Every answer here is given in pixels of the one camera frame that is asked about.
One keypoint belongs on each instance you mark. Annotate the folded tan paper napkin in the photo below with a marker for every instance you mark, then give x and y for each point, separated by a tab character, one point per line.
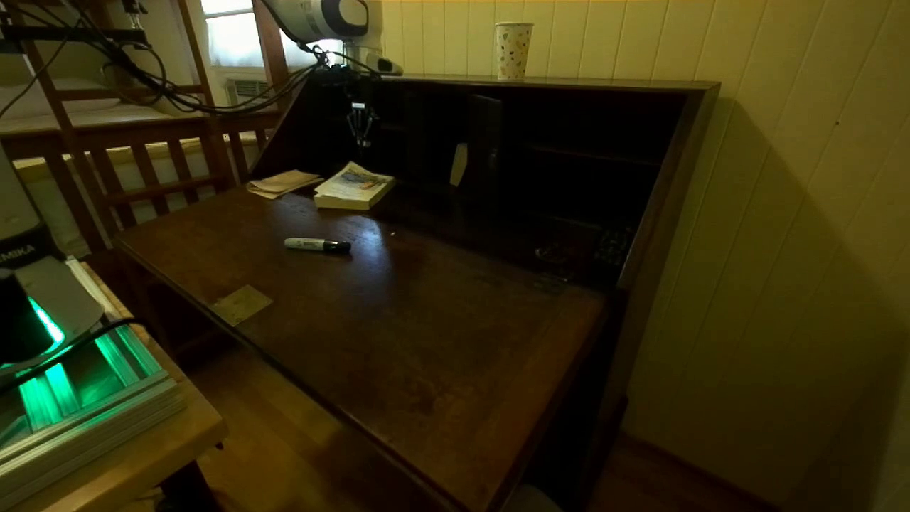
281	183

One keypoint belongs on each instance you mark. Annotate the white paper card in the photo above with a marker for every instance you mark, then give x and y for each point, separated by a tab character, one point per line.
459	165

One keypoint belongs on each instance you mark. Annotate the window air conditioner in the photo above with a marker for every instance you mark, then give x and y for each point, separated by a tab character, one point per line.
247	91

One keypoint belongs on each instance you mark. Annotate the dark wooden secretary desk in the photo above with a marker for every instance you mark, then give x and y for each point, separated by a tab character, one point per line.
426	320

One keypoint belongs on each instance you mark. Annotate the white marker with black cap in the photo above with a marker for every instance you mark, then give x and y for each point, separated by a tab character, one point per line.
309	244

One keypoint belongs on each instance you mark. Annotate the window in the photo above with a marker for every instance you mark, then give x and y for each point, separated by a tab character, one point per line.
231	35

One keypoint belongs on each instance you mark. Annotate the wooden bed frame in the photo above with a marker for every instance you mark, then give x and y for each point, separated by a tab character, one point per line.
153	153

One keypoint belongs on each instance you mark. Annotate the blue paperback book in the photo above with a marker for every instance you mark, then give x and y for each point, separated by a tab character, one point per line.
354	186

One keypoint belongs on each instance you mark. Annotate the dotted paper cup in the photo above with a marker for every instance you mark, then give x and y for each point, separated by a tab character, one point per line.
513	51

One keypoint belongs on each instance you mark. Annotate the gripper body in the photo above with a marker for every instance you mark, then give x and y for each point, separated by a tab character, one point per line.
353	89

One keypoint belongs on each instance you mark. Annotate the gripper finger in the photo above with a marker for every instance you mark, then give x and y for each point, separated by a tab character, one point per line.
371	124
352	124

